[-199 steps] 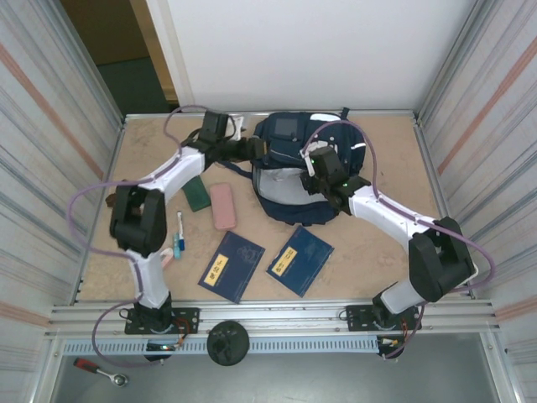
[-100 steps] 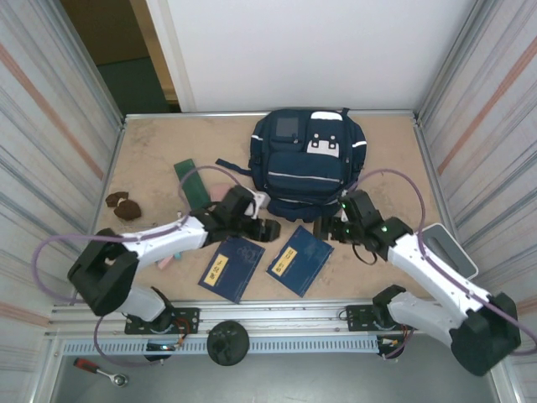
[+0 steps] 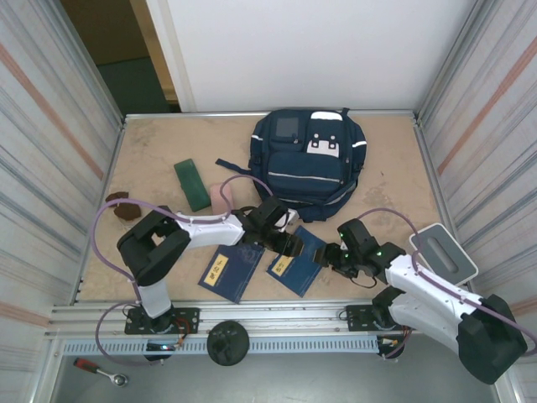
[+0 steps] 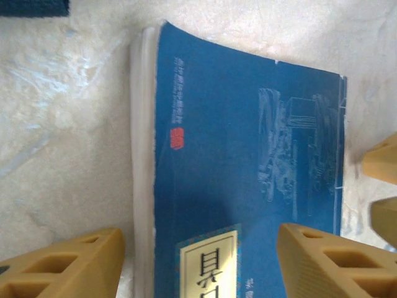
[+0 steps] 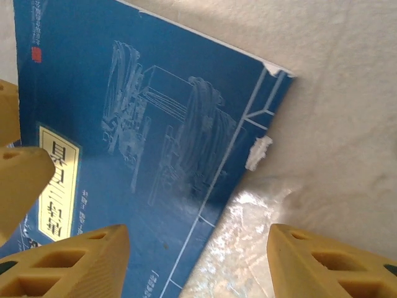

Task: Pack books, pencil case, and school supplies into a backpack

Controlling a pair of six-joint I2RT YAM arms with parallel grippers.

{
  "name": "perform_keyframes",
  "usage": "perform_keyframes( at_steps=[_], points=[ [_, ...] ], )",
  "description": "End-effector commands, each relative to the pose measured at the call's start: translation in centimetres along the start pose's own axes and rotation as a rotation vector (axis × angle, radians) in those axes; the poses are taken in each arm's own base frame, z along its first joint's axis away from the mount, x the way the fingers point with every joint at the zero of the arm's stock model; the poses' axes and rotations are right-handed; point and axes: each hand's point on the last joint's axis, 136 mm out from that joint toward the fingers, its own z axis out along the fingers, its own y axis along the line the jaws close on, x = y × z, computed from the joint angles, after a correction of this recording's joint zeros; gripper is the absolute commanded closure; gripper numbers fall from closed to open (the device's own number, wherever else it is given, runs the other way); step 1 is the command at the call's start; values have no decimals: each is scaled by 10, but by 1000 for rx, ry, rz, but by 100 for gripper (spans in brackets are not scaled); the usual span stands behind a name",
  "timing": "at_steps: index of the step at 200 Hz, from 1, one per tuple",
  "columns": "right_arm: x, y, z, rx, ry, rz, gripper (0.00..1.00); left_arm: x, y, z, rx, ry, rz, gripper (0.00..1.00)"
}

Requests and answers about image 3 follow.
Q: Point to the navy book with yellow label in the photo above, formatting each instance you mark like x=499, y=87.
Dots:
x=230, y=277
x=298, y=273

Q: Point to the pink pencil case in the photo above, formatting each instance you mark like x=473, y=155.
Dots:
x=220, y=201

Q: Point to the navy blue backpack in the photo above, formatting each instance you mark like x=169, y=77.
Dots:
x=302, y=168

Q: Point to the green pencil case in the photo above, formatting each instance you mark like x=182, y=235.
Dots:
x=192, y=184

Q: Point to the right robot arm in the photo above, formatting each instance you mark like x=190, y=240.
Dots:
x=428, y=285

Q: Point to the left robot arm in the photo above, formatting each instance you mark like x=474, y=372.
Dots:
x=210, y=231

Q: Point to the grey and white tray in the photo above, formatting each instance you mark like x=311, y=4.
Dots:
x=440, y=252

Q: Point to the black round knob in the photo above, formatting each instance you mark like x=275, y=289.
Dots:
x=228, y=343

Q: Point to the aluminium table edge bar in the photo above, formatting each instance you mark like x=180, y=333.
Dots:
x=210, y=114

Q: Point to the large brown lump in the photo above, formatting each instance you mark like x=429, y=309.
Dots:
x=128, y=211

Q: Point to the small brown lump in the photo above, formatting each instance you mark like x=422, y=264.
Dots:
x=115, y=197

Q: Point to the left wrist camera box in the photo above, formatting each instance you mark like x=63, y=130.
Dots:
x=293, y=216

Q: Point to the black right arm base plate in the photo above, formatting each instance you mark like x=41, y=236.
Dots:
x=356, y=319

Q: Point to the aluminium mounting rail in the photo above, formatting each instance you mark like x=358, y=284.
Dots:
x=272, y=312

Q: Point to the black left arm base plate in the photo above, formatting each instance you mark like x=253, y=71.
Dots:
x=189, y=319

